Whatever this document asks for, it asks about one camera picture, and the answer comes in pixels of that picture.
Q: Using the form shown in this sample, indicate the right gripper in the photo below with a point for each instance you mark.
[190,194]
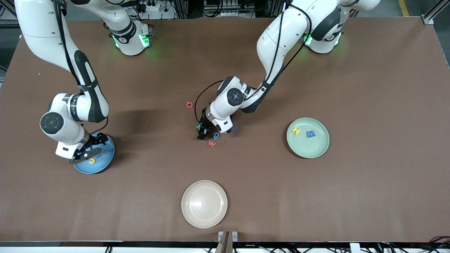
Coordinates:
[92,141]

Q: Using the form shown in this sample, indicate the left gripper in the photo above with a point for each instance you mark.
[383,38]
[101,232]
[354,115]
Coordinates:
[204,123]

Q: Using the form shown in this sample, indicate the green foam letter R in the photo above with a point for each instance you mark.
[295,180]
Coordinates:
[201,125]

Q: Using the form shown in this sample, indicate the yellow foam letter H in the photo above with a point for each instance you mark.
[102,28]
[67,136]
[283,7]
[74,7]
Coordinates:
[296,131]

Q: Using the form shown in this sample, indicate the blue foam capital letter W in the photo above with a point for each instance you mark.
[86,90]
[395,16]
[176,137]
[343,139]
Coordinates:
[310,134]

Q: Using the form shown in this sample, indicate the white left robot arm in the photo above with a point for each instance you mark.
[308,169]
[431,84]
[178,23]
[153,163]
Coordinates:
[281,45]

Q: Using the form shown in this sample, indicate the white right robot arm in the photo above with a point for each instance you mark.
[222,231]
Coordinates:
[88,102]

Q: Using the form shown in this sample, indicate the blue foam letter a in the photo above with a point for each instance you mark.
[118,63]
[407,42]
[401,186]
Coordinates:
[216,136]

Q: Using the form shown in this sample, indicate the blue round plate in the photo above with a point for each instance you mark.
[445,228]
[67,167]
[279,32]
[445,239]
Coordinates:
[105,158]

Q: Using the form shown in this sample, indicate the red foam letter w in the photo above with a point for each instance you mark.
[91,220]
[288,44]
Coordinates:
[212,144]

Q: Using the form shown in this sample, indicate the red foam letter Q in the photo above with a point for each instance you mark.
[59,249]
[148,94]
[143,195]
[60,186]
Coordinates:
[187,104]

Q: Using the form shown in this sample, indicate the beige round plate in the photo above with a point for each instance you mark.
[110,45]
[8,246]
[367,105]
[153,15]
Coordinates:
[204,203]

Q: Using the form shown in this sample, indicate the green round plate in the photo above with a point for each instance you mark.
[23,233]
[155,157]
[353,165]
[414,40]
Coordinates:
[311,146]

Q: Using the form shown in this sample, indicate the equipment rack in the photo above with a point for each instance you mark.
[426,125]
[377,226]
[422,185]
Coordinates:
[228,7]

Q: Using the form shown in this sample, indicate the metal mounting pole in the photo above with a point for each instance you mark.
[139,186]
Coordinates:
[225,246]

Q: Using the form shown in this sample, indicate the white power strip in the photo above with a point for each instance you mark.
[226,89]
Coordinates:
[151,7]

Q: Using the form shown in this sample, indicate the brown table cover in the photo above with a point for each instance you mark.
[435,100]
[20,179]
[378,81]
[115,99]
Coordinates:
[316,196]

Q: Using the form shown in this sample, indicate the black table edge rail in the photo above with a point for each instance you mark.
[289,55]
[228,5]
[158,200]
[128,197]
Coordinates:
[140,243]

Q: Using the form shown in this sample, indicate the small metal bracket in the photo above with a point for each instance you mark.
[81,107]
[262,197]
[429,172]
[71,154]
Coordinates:
[235,236]

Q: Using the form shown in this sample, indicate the aluminium frame profile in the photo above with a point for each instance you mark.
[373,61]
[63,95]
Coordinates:
[430,17]

